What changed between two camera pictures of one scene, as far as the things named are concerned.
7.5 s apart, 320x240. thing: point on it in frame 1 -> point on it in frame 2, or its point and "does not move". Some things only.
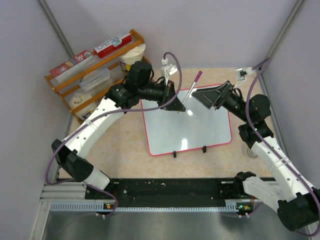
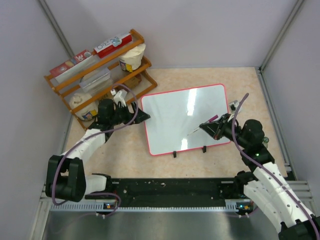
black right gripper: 208,97 -> 216,129
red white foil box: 112,46 does not move
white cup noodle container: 134,55 does not move
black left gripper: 169,90 -> 140,116
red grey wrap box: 83,60 does not move
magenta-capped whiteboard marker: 197,77 -> 212,119
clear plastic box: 93,79 does not move
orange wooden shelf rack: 80,84 does not move
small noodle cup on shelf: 75,99 does not move
